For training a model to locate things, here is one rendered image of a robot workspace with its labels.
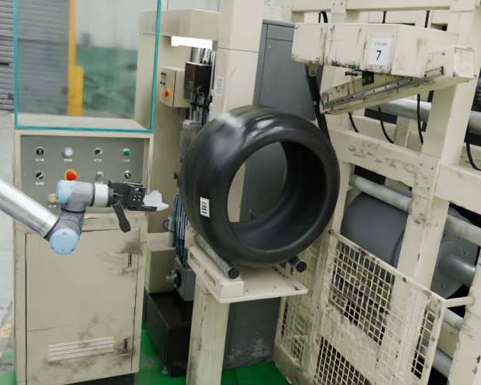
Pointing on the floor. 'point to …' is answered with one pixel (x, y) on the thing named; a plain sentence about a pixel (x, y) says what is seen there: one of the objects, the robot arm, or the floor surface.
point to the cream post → (200, 355)
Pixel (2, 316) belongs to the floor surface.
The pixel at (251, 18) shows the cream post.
